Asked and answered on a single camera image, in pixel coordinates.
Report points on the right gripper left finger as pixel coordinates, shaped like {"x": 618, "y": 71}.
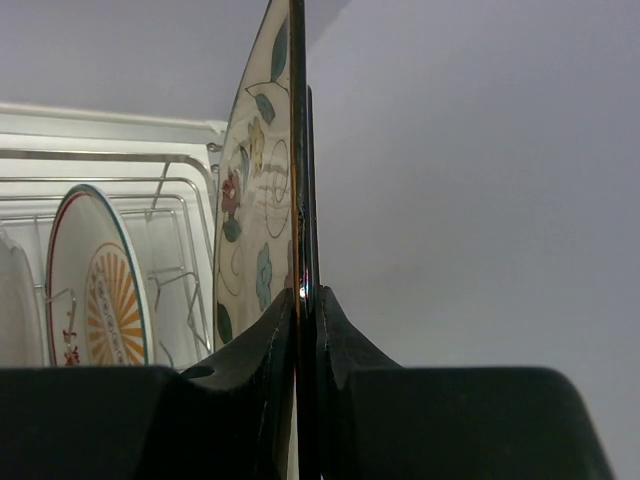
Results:
{"x": 227, "y": 417}

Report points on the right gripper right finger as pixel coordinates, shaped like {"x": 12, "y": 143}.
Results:
{"x": 380, "y": 420}

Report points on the white orange sunburst round plate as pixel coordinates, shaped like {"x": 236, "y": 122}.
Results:
{"x": 97, "y": 308}

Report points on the square cream flower plate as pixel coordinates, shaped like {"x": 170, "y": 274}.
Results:
{"x": 262, "y": 245}

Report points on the teal and red round plate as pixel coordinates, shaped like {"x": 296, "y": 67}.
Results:
{"x": 21, "y": 336}

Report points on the metal wire dish rack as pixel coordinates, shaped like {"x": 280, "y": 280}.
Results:
{"x": 166, "y": 204}

